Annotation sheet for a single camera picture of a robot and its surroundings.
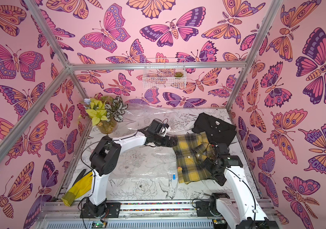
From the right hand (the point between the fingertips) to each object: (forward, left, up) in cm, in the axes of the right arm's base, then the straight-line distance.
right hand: (208, 171), depth 79 cm
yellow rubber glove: (-8, +71, -6) cm, 72 cm away
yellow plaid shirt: (+14, +8, -2) cm, 16 cm away
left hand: (+18, +19, -2) cm, 26 cm away
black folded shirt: (+33, -13, -7) cm, 37 cm away
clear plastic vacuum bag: (+6, +38, -8) cm, 39 cm away
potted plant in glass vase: (+28, +61, +17) cm, 69 cm away
